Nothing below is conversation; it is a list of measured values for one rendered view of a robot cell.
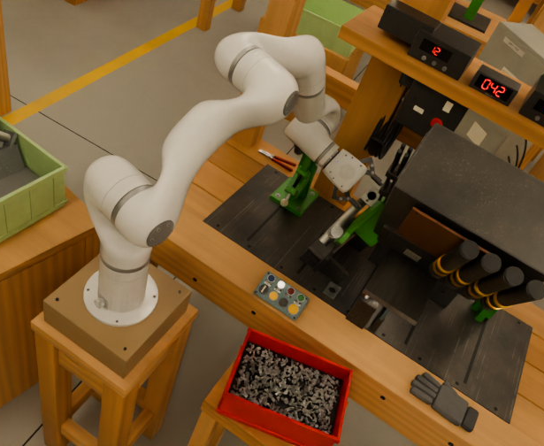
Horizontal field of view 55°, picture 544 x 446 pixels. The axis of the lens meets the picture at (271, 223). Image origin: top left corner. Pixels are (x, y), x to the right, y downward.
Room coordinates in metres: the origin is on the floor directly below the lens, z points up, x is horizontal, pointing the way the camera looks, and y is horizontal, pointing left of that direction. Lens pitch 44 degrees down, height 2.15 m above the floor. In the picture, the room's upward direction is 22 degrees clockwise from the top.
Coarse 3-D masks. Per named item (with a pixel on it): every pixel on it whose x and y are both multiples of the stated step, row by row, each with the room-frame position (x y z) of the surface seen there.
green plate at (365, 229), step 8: (368, 208) 1.25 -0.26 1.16; (376, 208) 1.15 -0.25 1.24; (360, 216) 1.23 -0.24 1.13; (368, 216) 1.15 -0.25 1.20; (376, 216) 1.16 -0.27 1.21; (352, 224) 1.22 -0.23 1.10; (360, 224) 1.15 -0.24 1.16; (368, 224) 1.16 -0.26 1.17; (352, 232) 1.16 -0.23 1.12; (360, 232) 1.16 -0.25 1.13; (368, 232) 1.16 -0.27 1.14; (368, 240) 1.16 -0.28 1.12; (376, 240) 1.15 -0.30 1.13
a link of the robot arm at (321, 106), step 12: (300, 96) 1.18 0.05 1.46; (312, 96) 1.18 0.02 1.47; (324, 96) 1.23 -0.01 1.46; (300, 108) 1.20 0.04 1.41; (312, 108) 1.21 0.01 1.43; (324, 108) 1.26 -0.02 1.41; (336, 108) 1.33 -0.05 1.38; (300, 120) 1.23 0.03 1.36; (312, 120) 1.23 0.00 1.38; (324, 120) 1.36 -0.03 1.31; (336, 120) 1.37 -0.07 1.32
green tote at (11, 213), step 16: (0, 128) 1.22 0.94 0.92; (16, 128) 1.21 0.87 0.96; (32, 144) 1.17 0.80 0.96; (32, 160) 1.17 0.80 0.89; (48, 160) 1.15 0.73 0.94; (48, 176) 1.07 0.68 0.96; (64, 176) 1.13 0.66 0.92; (16, 192) 0.96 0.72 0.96; (32, 192) 1.01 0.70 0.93; (48, 192) 1.07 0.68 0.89; (64, 192) 1.12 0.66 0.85; (0, 208) 0.91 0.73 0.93; (16, 208) 0.96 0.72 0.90; (32, 208) 1.01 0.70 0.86; (48, 208) 1.06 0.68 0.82; (0, 224) 0.91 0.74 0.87; (16, 224) 0.95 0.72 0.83; (0, 240) 0.90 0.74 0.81
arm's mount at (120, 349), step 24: (96, 264) 0.84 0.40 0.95; (72, 288) 0.75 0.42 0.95; (168, 288) 0.85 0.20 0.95; (48, 312) 0.68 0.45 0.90; (72, 312) 0.68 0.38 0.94; (168, 312) 0.79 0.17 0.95; (72, 336) 0.66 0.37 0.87; (96, 336) 0.65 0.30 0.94; (120, 336) 0.67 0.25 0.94; (144, 336) 0.70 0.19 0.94; (120, 360) 0.62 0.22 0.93
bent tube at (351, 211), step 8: (368, 192) 1.25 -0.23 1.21; (376, 192) 1.26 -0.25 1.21; (360, 200) 1.31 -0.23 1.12; (368, 200) 1.24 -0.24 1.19; (376, 200) 1.24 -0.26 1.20; (352, 208) 1.31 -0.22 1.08; (360, 208) 1.31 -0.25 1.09; (344, 216) 1.29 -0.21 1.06; (352, 216) 1.30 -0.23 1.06; (336, 224) 1.26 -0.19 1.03; (344, 224) 1.27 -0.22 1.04; (320, 240) 1.22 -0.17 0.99; (328, 240) 1.22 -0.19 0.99
